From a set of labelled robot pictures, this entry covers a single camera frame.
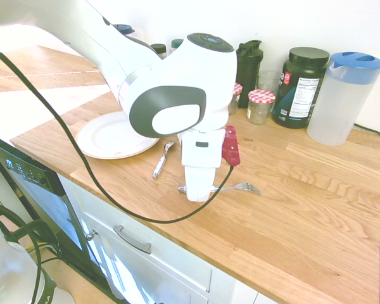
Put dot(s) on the clear drinking glass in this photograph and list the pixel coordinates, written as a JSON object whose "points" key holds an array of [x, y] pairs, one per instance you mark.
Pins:
{"points": [[269, 80]]}

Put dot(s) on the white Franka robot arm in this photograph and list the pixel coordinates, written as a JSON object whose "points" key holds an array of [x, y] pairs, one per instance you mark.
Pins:
{"points": [[177, 79]]}

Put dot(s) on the container with teal lid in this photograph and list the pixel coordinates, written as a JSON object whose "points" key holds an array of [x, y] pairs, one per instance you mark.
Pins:
{"points": [[124, 29]]}

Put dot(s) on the clear pitcher with blue lid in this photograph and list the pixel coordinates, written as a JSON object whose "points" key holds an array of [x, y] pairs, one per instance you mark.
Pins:
{"points": [[342, 104]]}

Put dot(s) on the white cabinet drawer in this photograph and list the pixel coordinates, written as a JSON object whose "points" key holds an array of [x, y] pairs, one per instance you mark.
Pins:
{"points": [[164, 247]]}

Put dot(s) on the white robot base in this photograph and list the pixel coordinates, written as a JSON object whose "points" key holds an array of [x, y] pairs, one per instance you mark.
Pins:
{"points": [[9, 269]]}

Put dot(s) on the red wrist camera mount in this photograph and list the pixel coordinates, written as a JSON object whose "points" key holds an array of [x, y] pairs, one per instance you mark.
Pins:
{"points": [[231, 149]]}

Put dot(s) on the black dishwasher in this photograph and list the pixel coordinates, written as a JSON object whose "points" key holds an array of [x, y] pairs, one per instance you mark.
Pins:
{"points": [[41, 196]]}

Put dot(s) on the silver cabinet knob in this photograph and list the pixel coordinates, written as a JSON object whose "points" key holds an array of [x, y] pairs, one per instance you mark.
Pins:
{"points": [[91, 234]]}

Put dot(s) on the silver metal spoon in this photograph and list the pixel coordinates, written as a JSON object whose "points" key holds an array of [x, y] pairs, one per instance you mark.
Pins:
{"points": [[162, 159]]}

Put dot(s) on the black shaker bottle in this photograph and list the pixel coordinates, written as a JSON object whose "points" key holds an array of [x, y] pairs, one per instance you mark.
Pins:
{"points": [[248, 73]]}

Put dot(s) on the black protein powder tub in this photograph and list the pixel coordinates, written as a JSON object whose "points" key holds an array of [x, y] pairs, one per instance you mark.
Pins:
{"points": [[299, 92]]}

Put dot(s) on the glass jar red checked lid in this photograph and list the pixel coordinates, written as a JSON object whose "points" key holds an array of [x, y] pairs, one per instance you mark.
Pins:
{"points": [[260, 107], [235, 99]]}

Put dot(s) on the white plate with gold rim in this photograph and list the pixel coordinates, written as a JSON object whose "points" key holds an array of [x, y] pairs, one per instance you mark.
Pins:
{"points": [[107, 136]]}

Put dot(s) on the spice jar with green lid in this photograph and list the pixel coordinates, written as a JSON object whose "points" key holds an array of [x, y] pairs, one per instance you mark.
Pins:
{"points": [[159, 51], [176, 45]]}

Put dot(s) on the silver metal fork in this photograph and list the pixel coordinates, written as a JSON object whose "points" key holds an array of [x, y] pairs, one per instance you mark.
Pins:
{"points": [[247, 187]]}

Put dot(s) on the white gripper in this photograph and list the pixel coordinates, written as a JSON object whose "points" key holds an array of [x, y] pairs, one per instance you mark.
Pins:
{"points": [[202, 152]]}

